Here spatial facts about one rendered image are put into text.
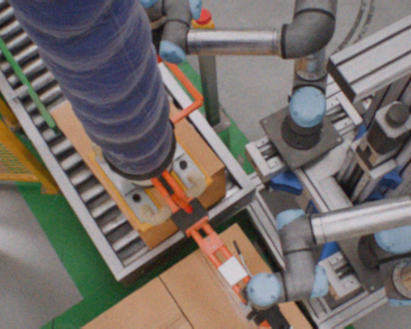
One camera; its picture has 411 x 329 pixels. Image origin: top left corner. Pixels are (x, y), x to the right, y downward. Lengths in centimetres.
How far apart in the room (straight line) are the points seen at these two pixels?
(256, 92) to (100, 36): 235
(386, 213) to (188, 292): 122
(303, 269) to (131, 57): 65
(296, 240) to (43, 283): 196
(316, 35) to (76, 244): 198
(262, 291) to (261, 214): 148
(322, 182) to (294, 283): 80
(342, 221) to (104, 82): 66
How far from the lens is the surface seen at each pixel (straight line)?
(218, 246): 178
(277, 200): 291
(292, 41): 158
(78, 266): 315
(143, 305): 250
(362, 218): 146
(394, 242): 183
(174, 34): 169
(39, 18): 102
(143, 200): 196
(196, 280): 249
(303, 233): 146
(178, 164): 197
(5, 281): 326
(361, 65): 113
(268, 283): 141
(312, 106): 193
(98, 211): 261
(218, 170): 217
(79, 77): 119
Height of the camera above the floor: 300
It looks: 70 degrees down
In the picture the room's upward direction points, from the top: 9 degrees counter-clockwise
